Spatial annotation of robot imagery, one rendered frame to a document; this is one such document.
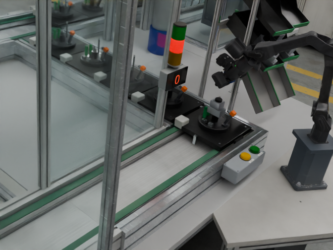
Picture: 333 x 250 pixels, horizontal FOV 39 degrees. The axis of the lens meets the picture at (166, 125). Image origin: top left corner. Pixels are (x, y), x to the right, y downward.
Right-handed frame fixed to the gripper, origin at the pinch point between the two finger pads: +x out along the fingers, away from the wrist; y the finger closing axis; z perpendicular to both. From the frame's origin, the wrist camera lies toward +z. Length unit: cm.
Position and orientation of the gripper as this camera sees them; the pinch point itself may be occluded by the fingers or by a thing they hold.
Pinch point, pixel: (221, 81)
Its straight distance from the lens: 190.4
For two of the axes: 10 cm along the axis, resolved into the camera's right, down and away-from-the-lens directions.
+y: -6.4, 3.3, -7.0
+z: -5.2, -8.5, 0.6
